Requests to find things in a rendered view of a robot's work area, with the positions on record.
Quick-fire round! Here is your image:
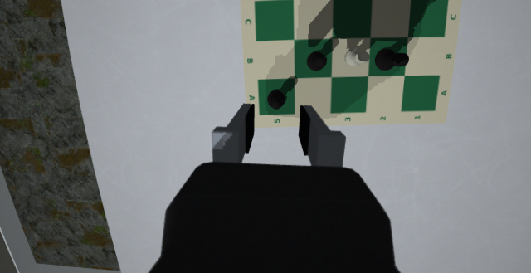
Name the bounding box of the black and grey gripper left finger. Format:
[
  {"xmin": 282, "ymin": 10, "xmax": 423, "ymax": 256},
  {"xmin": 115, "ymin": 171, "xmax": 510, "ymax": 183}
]
[{"xmin": 212, "ymin": 104, "xmax": 255, "ymax": 163}]

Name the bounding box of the white chess pawn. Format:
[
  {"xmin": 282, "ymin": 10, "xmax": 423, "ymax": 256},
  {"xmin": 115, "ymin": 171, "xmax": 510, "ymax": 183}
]
[{"xmin": 345, "ymin": 48, "xmax": 370, "ymax": 67}]

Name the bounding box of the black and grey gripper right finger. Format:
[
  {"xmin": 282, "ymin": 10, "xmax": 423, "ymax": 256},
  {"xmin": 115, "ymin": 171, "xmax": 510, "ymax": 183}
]
[{"xmin": 299, "ymin": 105, "xmax": 346, "ymax": 167}]

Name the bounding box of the green and cream chessboard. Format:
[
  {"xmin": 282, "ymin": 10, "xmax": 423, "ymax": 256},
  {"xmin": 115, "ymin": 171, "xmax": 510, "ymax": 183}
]
[{"xmin": 240, "ymin": 0, "xmax": 462, "ymax": 128}]

